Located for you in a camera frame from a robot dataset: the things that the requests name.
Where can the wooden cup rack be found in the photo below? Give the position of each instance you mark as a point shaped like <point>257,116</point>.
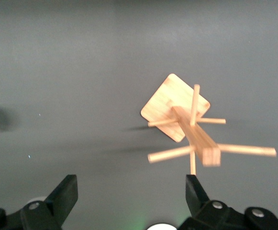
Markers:
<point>167,105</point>

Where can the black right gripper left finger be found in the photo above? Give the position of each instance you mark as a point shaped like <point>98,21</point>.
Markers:
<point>40,215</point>

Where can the dark grey table cloth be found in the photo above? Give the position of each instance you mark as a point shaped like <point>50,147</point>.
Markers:
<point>81,72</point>

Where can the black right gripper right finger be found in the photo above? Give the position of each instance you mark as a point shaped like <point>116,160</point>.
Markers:
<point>215,215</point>

